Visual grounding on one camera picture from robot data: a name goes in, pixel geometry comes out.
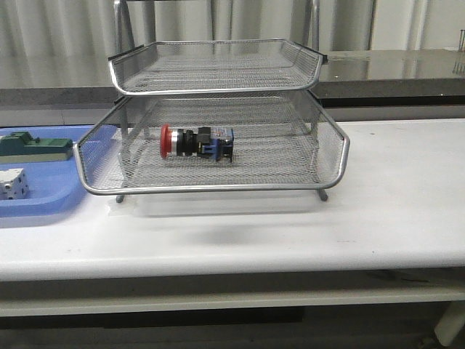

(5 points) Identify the red emergency stop button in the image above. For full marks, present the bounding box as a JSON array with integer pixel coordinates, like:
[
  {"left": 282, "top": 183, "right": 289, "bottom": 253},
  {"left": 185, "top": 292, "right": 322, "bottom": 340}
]
[{"left": 160, "top": 124, "right": 235, "bottom": 162}]

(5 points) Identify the silver mesh tray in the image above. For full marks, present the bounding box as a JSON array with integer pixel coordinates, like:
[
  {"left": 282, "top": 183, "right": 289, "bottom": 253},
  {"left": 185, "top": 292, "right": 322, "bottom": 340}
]
[
  {"left": 74, "top": 91, "right": 349, "bottom": 195},
  {"left": 108, "top": 39, "right": 325, "bottom": 96}
]

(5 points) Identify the small metal rack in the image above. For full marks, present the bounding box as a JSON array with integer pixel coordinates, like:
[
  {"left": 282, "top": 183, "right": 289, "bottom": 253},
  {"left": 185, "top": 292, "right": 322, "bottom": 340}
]
[{"left": 457, "top": 29, "right": 465, "bottom": 52}]

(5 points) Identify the blue plastic tray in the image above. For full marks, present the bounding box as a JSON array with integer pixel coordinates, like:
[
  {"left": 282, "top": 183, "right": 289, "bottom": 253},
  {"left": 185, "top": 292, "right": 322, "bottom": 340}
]
[{"left": 1, "top": 125, "right": 91, "bottom": 219}]

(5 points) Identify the grey stone counter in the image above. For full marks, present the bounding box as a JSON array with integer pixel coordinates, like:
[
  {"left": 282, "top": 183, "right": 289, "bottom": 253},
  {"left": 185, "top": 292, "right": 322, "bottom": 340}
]
[{"left": 1, "top": 49, "right": 464, "bottom": 127}]

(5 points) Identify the green terminal block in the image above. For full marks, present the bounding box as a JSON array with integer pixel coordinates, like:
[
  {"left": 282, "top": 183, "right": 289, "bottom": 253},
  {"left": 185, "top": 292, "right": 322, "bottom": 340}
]
[{"left": 1, "top": 131, "right": 73, "bottom": 164}]

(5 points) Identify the white circuit breaker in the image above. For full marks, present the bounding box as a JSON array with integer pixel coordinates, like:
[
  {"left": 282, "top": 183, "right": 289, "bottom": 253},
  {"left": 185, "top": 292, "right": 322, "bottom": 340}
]
[{"left": 0, "top": 168, "right": 29, "bottom": 200}]

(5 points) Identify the white table leg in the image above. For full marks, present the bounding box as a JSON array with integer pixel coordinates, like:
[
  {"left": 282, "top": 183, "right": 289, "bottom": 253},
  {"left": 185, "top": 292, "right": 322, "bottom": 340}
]
[{"left": 434, "top": 301, "right": 465, "bottom": 347}]

